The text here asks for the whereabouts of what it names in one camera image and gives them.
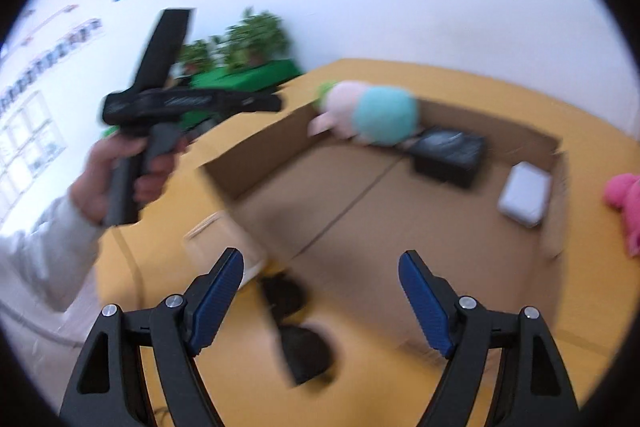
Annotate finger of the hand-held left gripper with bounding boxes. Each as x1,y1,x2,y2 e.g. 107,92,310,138
235,92,284,114

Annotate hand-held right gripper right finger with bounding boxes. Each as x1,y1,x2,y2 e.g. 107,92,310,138
398,250,581,427

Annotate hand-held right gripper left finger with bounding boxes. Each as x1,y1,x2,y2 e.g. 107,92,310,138
60,248,246,427

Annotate brown cardboard box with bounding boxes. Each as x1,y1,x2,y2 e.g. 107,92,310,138
182,99,571,388

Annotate person's left forearm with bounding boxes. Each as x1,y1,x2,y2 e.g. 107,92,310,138
0,194,108,313

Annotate wooden desktop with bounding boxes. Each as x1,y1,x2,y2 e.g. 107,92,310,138
95,57,640,427

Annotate person's left hand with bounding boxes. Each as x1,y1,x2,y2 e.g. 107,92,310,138
70,134,193,228

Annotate green table cloth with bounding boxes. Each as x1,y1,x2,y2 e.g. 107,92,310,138
172,59,306,132

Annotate green potted plant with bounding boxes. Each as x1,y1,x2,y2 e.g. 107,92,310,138
177,38,222,75
220,7,293,68

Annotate black chair base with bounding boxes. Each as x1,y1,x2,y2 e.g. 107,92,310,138
260,274,336,385

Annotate teal and pink plush toy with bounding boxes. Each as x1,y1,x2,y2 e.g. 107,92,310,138
307,79,421,146

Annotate white rectangular box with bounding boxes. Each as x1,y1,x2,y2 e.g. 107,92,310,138
497,161,551,228

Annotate black rectangular box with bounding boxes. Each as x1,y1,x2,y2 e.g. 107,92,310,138
409,126,488,190

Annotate row of small wall photos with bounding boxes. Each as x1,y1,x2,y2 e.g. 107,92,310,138
0,18,103,118

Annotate white wall notice sheets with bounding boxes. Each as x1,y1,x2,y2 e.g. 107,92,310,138
0,91,68,220

